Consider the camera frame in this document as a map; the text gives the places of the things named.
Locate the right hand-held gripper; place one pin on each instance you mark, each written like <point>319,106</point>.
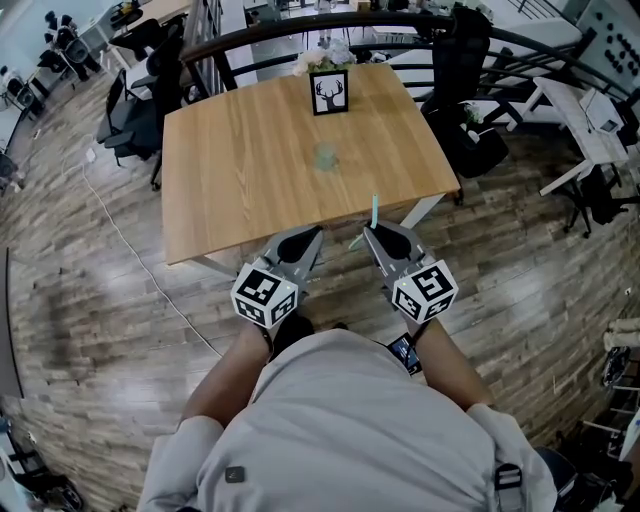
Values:
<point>410,272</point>

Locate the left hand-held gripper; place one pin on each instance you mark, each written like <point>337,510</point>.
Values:
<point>280,277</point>

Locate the teal drinking straw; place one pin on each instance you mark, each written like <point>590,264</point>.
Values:
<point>374,207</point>

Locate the clear glass cup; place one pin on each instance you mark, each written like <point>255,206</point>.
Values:
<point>325,158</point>

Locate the person's right forearm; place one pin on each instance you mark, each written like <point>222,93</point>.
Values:
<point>450,365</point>

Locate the person's left forearm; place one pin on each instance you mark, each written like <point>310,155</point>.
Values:
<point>225,370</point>

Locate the white table leg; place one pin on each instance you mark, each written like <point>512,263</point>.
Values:
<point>421,209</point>

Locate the black device with screen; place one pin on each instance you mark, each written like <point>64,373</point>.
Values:
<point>404,354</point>

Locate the person's grey shirt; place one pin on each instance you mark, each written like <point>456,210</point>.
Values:
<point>345,425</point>

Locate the black office chair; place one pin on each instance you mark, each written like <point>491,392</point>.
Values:
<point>131,125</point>
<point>162,60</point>
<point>462,90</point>
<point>602,197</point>

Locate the black framed deer picture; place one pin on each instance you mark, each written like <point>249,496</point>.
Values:
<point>329,93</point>

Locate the pale flower bouquet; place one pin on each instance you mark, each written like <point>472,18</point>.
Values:
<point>325,57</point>

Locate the white power adapter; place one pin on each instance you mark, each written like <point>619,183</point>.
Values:
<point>91,155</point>

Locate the white desk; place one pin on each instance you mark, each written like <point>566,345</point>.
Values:
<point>567,107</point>

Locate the black curved railing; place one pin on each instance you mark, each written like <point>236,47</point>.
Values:
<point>310,27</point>

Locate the dark board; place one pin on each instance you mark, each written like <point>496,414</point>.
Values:
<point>10,325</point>

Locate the white panel with black knobs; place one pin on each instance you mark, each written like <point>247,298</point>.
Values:
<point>612,37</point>

